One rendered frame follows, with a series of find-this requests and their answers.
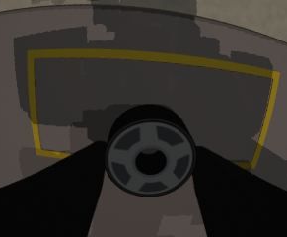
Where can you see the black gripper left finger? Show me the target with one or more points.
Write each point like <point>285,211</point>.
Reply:
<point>58,201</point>

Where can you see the yellow rectangular outline on table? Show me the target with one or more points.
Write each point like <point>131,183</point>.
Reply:
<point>154,57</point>

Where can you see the black tyre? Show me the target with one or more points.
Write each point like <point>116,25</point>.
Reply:
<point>156,174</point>

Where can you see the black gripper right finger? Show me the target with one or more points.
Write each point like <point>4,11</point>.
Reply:
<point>236,203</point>

